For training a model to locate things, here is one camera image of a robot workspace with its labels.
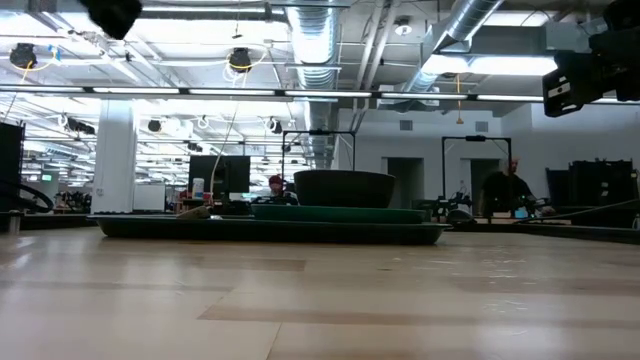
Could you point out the black bowl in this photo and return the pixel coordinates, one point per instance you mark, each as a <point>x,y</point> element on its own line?
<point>344,189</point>

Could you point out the green plate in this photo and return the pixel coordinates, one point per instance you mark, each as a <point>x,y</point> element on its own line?
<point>340,215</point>

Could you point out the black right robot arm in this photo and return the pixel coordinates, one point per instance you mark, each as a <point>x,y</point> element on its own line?
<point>622,50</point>

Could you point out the dark green plastic tray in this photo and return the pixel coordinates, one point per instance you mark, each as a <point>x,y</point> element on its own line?
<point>250,233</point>

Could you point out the black storage bins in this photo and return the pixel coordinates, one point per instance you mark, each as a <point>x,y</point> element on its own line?
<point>600,182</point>

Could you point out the person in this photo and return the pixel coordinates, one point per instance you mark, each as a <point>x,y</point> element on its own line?
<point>276,189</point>
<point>506,190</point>

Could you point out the white pillar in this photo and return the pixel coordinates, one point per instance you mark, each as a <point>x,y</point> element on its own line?
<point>114,160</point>

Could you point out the black panel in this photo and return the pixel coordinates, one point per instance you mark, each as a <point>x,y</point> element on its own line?
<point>11,165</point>

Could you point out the whiteboard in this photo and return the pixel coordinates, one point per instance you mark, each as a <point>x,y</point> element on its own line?
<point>149,197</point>

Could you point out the black computer monitor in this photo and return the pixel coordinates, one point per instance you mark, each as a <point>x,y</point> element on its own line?
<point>220,175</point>

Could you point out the white container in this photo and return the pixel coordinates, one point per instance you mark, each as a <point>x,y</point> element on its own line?
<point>198,188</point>

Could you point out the long ceiling light strip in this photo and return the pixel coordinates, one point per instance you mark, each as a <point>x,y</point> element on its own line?
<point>325,93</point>

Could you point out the black metal station frame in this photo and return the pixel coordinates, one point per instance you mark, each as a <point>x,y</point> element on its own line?
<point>475,138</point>
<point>320,132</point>

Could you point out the silver ventilation duct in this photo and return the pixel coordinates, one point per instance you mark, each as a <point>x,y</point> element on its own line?
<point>316,40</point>
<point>450,40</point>

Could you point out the black aluminium table frame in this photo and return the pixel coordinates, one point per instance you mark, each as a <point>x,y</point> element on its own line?
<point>575,227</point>

